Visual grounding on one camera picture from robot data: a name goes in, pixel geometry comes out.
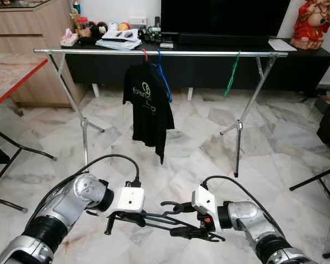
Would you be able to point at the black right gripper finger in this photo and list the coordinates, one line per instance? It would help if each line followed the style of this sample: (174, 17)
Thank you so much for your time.
(187, 232)

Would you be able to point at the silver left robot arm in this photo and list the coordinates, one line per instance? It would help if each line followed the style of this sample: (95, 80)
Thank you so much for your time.
(71, 198)

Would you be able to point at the blue plastic hanger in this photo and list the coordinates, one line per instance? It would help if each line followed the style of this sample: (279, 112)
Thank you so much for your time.
(166, 85)

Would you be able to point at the green plastic hanger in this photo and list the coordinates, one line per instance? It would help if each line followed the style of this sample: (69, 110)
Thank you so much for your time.
(231, 82)

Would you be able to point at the red plastic hanger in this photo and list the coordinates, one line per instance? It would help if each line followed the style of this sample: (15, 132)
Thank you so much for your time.
(145, 55)

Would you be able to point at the black fonemax print t-shirt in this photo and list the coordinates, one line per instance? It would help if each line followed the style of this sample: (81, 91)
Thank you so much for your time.
(148, 115)

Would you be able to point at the black folding chair white dot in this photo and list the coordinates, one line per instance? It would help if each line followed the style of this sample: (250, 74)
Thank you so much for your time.
(313, 179)

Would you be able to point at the silver metal clothes rack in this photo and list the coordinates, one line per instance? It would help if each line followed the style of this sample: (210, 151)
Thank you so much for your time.
(99, 51)

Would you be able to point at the stack of white papers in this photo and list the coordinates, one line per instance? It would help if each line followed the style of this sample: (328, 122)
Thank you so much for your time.
(118, 44)

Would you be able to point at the black television console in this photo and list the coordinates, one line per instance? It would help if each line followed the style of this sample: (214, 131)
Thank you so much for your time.
(297, 71)

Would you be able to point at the small white box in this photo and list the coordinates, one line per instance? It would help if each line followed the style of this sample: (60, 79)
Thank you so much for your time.
(166, 44)

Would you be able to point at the black soundbar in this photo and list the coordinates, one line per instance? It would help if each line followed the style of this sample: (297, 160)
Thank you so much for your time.
(223, 39)

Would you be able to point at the white rectangular tray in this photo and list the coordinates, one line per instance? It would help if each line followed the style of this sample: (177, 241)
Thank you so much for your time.
(111, 35)

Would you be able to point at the pink tissue box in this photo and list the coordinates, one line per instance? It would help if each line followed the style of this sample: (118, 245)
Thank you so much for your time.
(69, 39)

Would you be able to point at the marble table red edge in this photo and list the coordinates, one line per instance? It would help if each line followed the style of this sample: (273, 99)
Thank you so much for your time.
(5, 77)

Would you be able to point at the orange ball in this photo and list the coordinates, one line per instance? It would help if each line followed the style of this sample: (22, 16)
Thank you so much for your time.
(124, 26)

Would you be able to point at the white blue ball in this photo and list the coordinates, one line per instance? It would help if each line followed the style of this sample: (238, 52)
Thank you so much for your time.
(113, 26)

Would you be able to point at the white paper sheet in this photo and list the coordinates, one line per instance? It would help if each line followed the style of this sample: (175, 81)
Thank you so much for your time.
(282, 45)

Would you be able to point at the black ball white face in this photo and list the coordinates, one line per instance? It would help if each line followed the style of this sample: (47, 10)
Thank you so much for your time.
(103, 26)

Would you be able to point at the red-lidded glass jar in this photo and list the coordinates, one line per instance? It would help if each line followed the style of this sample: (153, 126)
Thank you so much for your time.
(82, 26)

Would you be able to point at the black flat television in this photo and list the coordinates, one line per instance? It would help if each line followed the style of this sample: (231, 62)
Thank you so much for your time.
(225, 16)

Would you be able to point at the light wooden cabinet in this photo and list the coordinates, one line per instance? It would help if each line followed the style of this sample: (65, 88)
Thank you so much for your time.
(22, 33)

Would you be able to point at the gold blue trophy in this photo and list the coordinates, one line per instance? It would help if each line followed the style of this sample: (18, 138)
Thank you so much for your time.
(76, 7)

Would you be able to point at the red laughing Buddha statue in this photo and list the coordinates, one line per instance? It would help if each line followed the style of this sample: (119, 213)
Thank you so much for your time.
(311, 30)

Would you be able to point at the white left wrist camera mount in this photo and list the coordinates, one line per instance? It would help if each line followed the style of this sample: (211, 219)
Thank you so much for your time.
(131, 199)

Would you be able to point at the white wall socket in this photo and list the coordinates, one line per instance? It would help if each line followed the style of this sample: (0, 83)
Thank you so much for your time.
(138, 22)

